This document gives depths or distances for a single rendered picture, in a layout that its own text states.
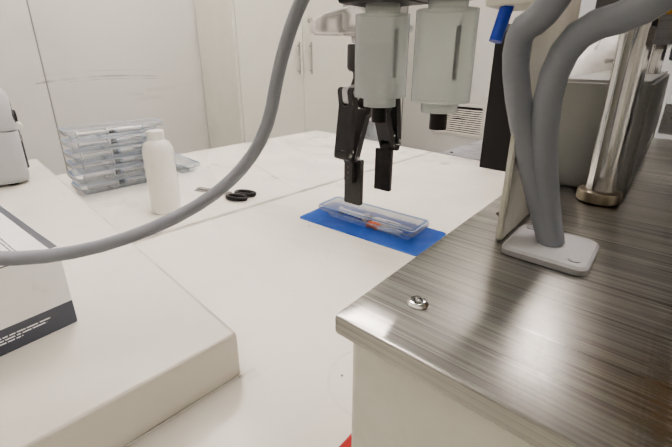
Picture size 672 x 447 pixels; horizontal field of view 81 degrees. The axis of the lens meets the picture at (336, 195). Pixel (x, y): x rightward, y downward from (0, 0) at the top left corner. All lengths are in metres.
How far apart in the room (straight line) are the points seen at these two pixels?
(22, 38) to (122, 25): 0.46
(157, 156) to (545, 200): 0.62
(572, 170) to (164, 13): 2.51
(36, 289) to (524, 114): 0.37
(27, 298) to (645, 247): 0.41
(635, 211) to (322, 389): 0.26
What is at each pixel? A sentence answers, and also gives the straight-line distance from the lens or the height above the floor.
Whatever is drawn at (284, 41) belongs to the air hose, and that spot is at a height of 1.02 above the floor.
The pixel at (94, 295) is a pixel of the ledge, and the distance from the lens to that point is 0.46.
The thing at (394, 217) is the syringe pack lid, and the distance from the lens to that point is 0.63.
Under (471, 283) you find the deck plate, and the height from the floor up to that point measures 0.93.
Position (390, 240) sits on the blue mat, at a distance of 0.60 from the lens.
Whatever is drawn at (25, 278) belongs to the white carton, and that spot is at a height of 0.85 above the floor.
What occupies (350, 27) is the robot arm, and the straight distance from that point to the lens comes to 0.55.
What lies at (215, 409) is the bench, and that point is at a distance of 0.37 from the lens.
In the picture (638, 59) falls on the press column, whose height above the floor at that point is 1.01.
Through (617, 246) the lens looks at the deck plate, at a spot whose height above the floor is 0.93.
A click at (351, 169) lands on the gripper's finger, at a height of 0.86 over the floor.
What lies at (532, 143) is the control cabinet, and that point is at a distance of 0.19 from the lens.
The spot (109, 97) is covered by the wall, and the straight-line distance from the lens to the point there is 2.54.
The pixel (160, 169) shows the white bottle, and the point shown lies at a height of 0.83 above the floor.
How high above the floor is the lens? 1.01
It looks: 20 degrees down
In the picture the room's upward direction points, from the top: straight up
